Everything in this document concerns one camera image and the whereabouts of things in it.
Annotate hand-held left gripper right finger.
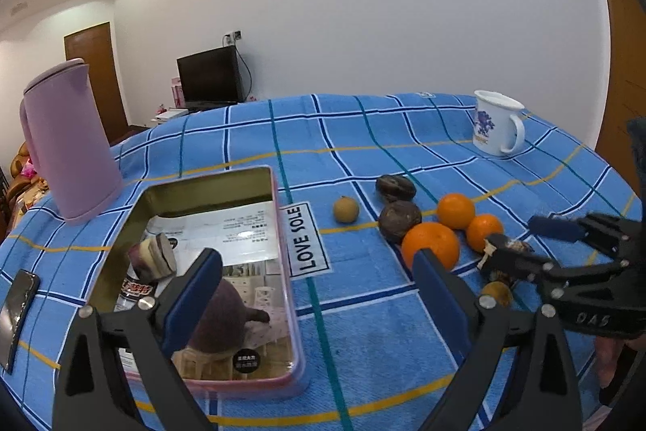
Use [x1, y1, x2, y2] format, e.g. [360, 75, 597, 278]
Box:
[411, 248, 582, 431]

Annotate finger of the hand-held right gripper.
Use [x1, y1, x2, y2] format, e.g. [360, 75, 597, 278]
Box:
[477, 233, 624, 305]
[528, 211, 638, 267]

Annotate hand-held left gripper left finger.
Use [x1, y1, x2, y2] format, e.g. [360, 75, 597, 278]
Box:
[52, 248, 225, 431]

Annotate brown object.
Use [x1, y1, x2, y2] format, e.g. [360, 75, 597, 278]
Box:
[478, 236, 536, 283]

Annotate large orange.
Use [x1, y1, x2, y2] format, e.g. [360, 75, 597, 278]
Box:
[401, 221, 461, 271]

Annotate pink metal tin box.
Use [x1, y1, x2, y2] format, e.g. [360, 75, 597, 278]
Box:
[83, 165, 307, 399]

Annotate dark brown fruit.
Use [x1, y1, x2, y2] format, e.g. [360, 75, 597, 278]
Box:
[375, 175, 417, 204]
[378, 200, 423, 245]

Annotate person's right hand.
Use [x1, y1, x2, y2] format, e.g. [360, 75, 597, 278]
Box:
[594, 336, 638, 392]

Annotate small tan longan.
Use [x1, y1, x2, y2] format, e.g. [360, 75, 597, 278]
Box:
[482, 282, 514, 308]
[332, 196, 360, 225]

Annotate whole purple sweet potato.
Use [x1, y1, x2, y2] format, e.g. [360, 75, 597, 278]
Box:
[187, 282, 271, 356]

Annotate cut purple sweet potato piece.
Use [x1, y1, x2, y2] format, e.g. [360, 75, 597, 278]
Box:
[128, 233, 177, 281]

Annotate black packet red print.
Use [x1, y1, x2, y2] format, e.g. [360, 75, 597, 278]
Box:
[115, 277, 162, 311]

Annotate white printed leaflet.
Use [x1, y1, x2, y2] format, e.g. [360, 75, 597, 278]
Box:
[146, 204, 281, 261]

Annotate printed product sheet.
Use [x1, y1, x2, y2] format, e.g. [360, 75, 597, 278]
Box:
[172, 262, 292, 380]

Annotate blue plaid tablecloth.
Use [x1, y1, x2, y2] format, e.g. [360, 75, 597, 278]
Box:
[0, 94, 644, 431]

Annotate white fabric label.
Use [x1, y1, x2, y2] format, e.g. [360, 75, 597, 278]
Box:
[279, 202, 331, 279]

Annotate white enamel mug blue print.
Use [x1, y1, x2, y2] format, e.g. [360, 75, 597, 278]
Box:
[473, 90, 526, 158]

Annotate light wooden door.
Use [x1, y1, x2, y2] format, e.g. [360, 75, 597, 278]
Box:
[588, 0, 646, 174]

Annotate black smartphone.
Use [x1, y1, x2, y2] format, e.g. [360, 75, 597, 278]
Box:
[0, 270, 41, 375]

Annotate white flat box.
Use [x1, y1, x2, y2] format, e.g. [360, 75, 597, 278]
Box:
[150, 107, 190, 126]

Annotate pink kettle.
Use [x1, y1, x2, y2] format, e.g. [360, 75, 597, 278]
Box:
[19, 58, 124, 226]

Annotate black television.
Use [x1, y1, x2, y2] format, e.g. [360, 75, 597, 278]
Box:
[176, 46, 246, 107]

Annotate brown wooden armchair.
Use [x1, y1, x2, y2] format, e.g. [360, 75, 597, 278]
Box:
[6, 141, 40, 210]

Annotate brown wooden door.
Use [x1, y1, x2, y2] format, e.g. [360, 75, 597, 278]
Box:
[64, 22, 128, 136]

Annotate black power cable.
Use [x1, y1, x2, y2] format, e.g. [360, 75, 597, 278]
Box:
[223, 34, 254, 103]

